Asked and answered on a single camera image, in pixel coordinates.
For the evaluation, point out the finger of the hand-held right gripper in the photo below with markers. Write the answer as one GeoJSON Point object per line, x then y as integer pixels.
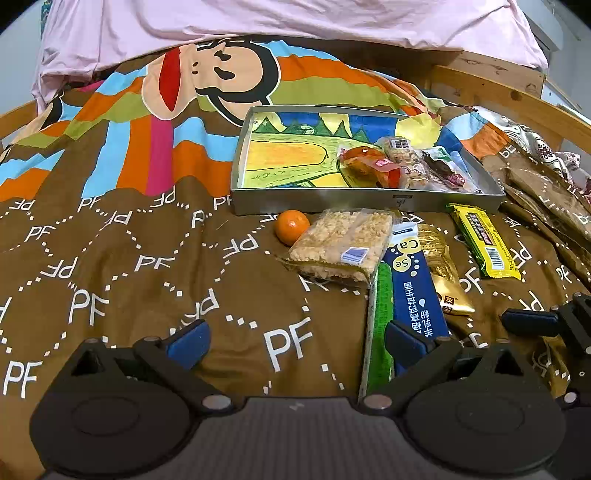
{"type": "Point", "coordinates": [528, 321]}

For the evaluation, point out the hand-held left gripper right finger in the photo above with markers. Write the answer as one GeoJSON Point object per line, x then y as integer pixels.
{"type": "Point", "coordinates": [405, 344]}

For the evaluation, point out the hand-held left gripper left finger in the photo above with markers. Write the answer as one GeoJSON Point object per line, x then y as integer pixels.
{"type": "Point", "coordinates": [190, 344]}

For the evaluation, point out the blue and green tablet box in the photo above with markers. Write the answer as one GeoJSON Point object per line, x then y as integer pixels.
{"type": "Point", "coordinates": [413, 290]}

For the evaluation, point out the rice crispy cake packet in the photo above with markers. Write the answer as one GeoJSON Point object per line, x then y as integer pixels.
{"type": "Point", "coordinates": [341, 247]}

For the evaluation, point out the mandarin orange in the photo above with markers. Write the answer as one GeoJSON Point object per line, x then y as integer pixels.
{"type": "Point", "coordinates": [292, 227]}

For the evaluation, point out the green dried dark fruit packet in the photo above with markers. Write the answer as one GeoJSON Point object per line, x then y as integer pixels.
{"type": "Point", "coordinates": [445, 170]}

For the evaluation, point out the metal tray with dinosaur print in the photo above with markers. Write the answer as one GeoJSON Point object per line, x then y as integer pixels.
{"type": "Point", "coordinates": [295, 161]}

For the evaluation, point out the gold biscuit packet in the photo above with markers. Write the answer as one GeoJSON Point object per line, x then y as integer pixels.
{"type": "Point", "coordinates": [443, 263]}

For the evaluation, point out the yellow snack bar packet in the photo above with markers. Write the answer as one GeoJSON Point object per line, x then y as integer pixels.
{"type": "Point", "coordinates": [485, 242]}

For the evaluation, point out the brown monkey printed blanket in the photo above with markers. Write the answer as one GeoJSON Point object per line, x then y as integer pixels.
{"type": "Point", "coordinates": [115, 240]}

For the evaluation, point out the floral satin quilt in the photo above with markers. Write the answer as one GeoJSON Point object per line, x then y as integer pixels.
{"type": "Point", "coordinates": [549, 147]}

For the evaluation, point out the orange snack packet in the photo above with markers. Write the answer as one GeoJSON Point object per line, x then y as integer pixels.
{"type": "Point", "coordinates": [367, 166]}

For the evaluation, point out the clear nut bar packet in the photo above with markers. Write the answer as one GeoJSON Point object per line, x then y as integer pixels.
{"type": "Point", "coordinates": [406, 159]}

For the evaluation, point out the white cabinet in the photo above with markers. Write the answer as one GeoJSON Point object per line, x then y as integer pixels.
{"type": "Point", "coordinates": [565, 99]}

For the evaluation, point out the raw wooden board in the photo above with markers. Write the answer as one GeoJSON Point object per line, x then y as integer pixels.
{"type": "Point", "coordinates": [503, 69]}

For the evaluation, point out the pink bed sheet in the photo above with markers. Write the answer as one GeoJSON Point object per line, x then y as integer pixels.
{"type": "Point", "coordinates": [277, 18]}

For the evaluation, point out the wooden bed frame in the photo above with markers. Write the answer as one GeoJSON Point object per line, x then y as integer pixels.
{"type": "Point", "coordinates": [498, 87]}

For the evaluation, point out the wall poster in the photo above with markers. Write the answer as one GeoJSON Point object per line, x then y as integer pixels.
{"type": "Point", "coordinates": [46, 7]}

